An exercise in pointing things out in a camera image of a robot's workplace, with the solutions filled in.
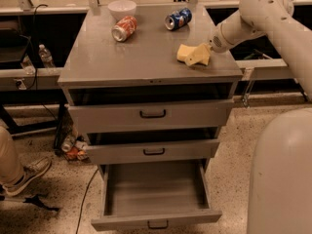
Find white bowl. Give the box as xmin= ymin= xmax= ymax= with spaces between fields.
xmin=107 ymin=0 xmax=137 ymax=20

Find clear plastic water bottle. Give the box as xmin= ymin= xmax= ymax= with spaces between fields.
xmin=38 ymin=44 xmax=55 ymax=68

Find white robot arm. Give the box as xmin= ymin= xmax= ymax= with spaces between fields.
xmin=210 ymin=0 xmax=312 ymax=234

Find grey open bottom drawer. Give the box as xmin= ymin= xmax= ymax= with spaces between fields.
xmin=92 ymin=160 xmax=221 ymax=231

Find blue soda can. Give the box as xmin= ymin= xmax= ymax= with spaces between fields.
xmin=165 ymin=8 xmax=192 ymax=31

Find beige trouser leg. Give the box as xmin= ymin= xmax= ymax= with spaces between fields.
xmin=0 ymin=127 xmax=24 ymax=186

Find grey middle drawer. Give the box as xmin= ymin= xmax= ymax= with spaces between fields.
xmin=87 ymin=139 xmax=219 ymax=165

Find grey sneaker shoe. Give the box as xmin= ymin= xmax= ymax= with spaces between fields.
xmin=3 ymin=157 xmax=52 ymax=197

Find orange soda can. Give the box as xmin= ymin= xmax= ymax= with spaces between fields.
xmin=111 ymin=16 xmax=137 ymax=42

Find yellow sponge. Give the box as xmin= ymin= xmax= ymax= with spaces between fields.
xmin=176 ymin=44 xmax=195 ymax=66

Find black floor cable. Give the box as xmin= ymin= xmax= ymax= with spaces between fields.
xmin=74 ymin=168 xmax=99 ymax=234

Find grey top drawer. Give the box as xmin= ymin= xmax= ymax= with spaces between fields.
xmin=69 ymin=99 xmax=233 ymax=134

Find black tripod foot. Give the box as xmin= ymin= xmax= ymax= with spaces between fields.
xmin=0 ymin=194 xmax=60 ymax=213

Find black cable on bench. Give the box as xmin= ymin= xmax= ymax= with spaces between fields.
xmin=19 ymin=3 xmax=59 ymax=122

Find pile of small floor items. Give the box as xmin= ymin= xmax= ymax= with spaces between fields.
xmin=61 ymin=135 xmax=89 ymax=161

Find grey metal drawer cabinet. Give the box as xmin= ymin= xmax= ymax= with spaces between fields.
xmin=58 ymin=3 xmax=244 ymax=168

